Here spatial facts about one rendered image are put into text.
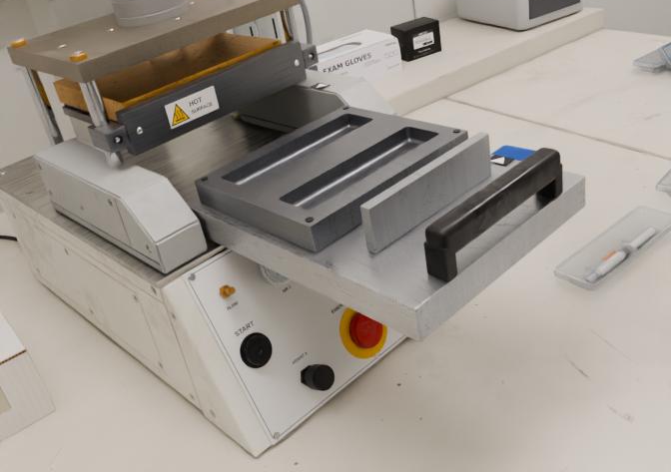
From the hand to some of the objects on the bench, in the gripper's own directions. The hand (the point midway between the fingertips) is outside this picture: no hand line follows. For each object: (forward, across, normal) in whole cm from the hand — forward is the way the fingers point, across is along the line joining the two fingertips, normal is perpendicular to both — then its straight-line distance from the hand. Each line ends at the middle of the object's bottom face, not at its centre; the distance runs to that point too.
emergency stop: (+29, -23, +62) cm, 72 cm away
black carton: (+27, +57, +11) cm, 64 cm away
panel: (+30, -24, +62) cm, 73 cm away
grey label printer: (+27, +62, -20) cm, 70 cm away
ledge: (+31, +56, +10) cm, 65 cm away
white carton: (+27, +54, +31) cm, 68 cm away
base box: (+31, +2, +70) cm, 76 cm away
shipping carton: (+31, -3, +104) cm, 108 cm away
